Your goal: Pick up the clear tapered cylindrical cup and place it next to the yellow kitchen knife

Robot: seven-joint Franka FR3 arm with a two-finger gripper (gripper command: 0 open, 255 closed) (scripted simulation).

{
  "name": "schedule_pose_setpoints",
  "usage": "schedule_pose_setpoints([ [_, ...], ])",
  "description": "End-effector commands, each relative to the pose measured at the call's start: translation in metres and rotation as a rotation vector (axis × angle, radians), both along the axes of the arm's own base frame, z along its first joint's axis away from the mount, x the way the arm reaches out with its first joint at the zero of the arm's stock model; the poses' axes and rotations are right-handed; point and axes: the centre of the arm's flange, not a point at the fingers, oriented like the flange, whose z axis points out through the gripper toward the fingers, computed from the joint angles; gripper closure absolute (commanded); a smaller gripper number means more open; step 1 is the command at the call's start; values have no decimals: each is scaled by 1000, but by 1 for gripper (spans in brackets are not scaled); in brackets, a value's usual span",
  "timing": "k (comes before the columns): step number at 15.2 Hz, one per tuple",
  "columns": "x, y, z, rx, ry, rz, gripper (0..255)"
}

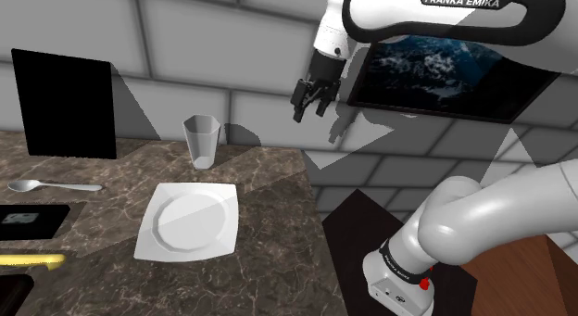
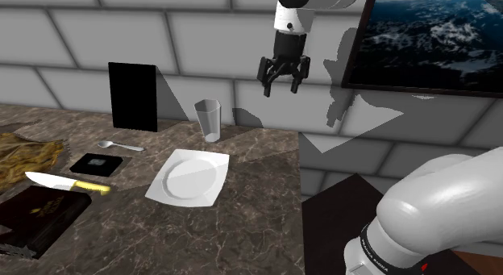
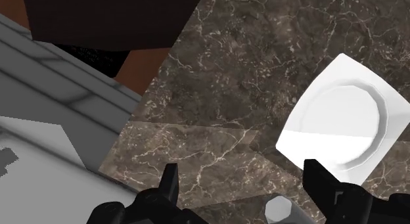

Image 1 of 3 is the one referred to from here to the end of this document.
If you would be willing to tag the black phone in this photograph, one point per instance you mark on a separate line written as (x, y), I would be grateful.
(40, 222)

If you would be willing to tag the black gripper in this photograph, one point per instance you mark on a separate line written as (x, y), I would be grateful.
(326, 69)

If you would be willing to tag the grey faceted cup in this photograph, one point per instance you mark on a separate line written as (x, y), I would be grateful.
(202, 141)

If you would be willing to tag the black upright board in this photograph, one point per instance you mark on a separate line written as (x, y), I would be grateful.
(67, 107)

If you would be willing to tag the dark brown robot stand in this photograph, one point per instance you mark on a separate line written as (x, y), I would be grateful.
(356, 233)

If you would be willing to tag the black rounded object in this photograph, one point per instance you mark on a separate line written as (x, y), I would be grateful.
(11, 294)

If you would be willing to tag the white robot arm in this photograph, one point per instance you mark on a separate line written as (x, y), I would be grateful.
(487, 215)

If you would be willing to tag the framed dark blue wall picture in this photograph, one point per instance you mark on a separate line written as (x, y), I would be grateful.
(433, 75)

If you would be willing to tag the white square plate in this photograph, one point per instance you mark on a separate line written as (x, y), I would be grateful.
(189, 224)

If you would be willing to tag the silver spoon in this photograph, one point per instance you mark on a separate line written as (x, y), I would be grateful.
(27, 185)

